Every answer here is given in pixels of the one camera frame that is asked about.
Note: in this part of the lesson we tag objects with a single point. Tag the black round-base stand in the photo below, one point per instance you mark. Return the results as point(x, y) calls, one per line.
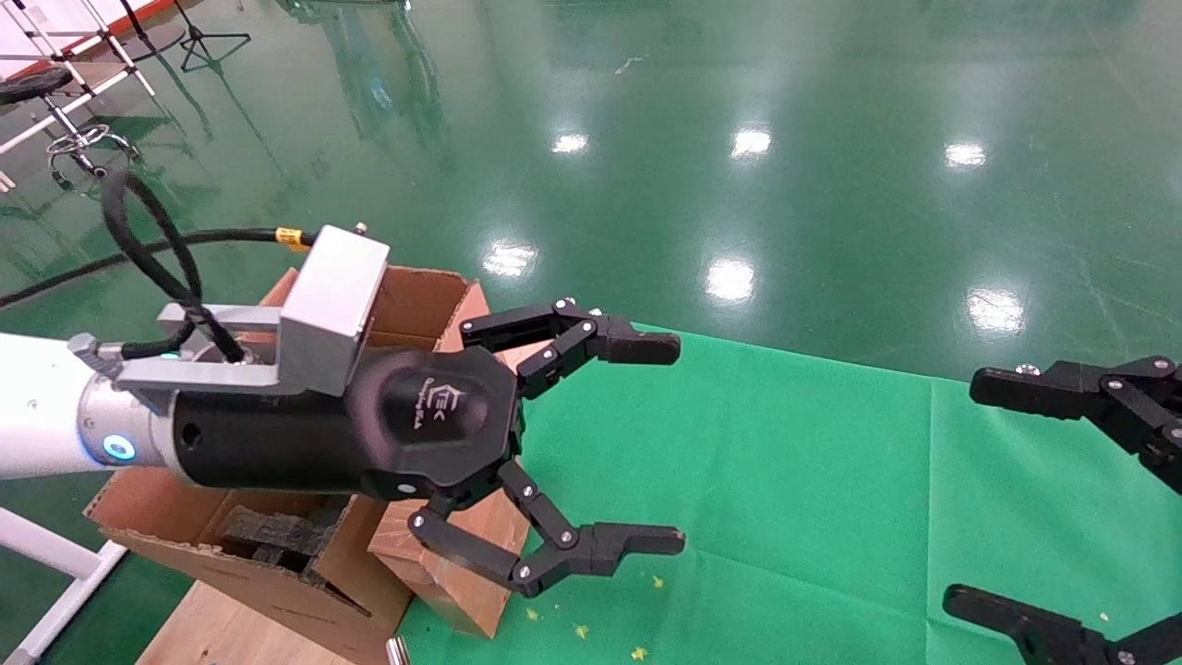
point(157, 42)

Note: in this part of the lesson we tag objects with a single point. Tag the green table cloth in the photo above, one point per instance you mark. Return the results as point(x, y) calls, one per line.
point(785, 508)

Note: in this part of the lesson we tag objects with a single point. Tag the small brown cardboard box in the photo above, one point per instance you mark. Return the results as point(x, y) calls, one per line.
point(452, 591)

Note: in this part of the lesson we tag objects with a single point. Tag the black seat chrome stool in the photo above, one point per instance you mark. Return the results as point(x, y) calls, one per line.
point(28, 85)

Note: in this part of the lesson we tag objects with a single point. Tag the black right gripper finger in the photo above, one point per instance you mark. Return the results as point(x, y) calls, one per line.
point(1043, 388)
point(1043, 633)

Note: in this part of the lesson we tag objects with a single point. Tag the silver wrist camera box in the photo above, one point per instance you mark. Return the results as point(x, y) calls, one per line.
point(332, 296)

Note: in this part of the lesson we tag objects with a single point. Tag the large open cardboard carton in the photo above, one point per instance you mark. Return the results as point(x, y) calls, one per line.
point(185, 517)

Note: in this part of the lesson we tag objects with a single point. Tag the black foam block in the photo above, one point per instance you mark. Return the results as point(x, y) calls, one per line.
point(268, 531)

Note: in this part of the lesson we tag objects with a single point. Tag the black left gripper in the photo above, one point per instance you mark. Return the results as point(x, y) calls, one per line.
point(305, 443)

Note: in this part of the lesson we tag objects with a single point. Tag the white pipe rack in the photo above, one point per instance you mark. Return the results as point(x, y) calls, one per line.
point(102, 89)

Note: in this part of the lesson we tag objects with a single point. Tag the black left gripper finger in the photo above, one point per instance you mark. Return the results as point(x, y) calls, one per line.
point(637, 346)
point(609, 545)

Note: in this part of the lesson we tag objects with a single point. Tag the black tripod stand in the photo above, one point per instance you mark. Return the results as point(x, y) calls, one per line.
point(194, 32)

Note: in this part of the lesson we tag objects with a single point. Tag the white pipe frame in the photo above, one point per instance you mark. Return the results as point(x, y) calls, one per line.
point(46, 545)

